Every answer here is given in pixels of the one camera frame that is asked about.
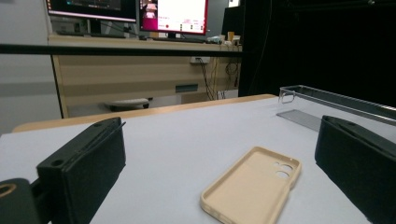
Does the small clutter on desk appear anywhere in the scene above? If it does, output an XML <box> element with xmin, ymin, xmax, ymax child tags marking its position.
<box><xmin>205</xmin><ymin>31</ymin><xmax>243</xmax><ymax>47</ymax></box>

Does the white chair base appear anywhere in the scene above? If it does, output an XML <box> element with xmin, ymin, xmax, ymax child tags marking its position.
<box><xmin>104</xmin><ymin>97</ymin><xmax>150</xmax><ymax>113</ymax></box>

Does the black curtain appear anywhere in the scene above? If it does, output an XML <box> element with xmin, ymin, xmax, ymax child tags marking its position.
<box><xmin>237</xmin><ymin>0</ymin><xmax>396</xmax><ymax>107</ymax></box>

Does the beige wooden desk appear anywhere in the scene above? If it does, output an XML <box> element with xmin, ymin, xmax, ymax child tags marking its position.
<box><xmin>48</xmin><ymin>33</ymin><xmax>243</xmax><ymax>119</ymax></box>

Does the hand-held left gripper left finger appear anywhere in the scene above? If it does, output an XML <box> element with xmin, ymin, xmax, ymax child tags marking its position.
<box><xmin>36</xmin><ymin>117</ymin><xmax>127</xmax><ymax>224</ymax></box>

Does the beige phone case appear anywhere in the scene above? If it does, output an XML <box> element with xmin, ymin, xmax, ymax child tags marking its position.
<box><xmin>199</xmin><ymin>146</ymin><xmax>303</xmax><ymax>224</ymax></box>

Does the clear acrylic display stand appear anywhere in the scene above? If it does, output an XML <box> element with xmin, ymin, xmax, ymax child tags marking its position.
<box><xmin>276</xmin><ymin>84</ymin><xmax>396</xmax><ymax>133</ymax></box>

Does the white power outlet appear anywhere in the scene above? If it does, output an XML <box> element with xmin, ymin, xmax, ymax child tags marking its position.
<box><xmin>190</xmin><ymin>56</ymin><xmax>211</xmax><ymax>65</ymax></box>

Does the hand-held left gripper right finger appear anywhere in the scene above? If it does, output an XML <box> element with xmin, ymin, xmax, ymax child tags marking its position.
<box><xmin>314</xmin><ymin>115</ymin><xmax>396</xmax><ymax>224</ymax></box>

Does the black keyboard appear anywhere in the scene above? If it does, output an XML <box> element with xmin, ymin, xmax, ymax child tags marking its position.
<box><xmin>148</xmin><ymin>35</ymin><xmax>207</xmax><ymax>44</ymax></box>

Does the bundle of hanging cables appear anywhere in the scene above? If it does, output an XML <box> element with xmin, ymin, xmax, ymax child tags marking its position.
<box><xmin>198</xmin><ymin>58</ymin><xmax>241</xmax><ymax>101</ymax></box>

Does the dark computer monitor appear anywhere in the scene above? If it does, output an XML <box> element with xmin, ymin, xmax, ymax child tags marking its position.
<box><xmin>45</xmin><ymin>0</ymin><xmax>138</xmax><ymax>23</ymax></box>

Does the bright white computer monitor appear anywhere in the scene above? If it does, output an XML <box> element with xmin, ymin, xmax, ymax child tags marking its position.
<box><xmin>138</xmin><ymin>0</ymin><xmax>209</xmax><ymax>35</ymax></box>

